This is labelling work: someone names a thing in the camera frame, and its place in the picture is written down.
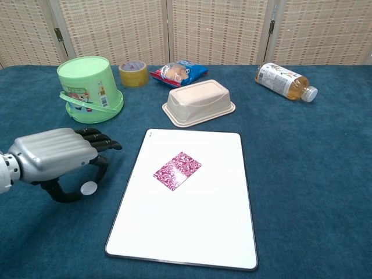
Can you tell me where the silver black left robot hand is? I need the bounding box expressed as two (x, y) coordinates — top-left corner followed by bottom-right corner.
(8, 127), (123, 203)

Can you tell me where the white oval magnet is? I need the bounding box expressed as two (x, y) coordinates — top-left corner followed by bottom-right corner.
(80, 181), (98, 196)

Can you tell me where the pink patterned card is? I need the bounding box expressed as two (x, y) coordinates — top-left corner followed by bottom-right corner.
(153, 151), (203, 192)

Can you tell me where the white rectangular board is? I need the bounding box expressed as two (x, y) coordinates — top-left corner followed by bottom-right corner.
(105, 128), (259, 272)

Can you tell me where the beige plastic tray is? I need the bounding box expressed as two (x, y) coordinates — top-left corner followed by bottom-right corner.
(162, 78), (237, 128)

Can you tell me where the green plastic bucket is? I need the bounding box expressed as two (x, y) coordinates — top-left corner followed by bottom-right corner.
(56, 55), (125, 125)

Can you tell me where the yellow packing tape roll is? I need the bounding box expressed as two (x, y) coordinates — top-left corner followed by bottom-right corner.
(118, 60), (150, 88)

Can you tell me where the blue red snack bag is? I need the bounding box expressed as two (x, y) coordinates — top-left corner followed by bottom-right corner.
(148, 59), (209, 89)

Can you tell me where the woven folding screen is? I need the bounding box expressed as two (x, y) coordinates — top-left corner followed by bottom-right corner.
(0, 0), (372, 70)

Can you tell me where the amber drink bottle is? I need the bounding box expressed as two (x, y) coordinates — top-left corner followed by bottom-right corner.
(255, 62), (319, 103)

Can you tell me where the teal table cloth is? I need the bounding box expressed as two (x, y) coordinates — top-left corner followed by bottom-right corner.
(0, 64), (372, 279)

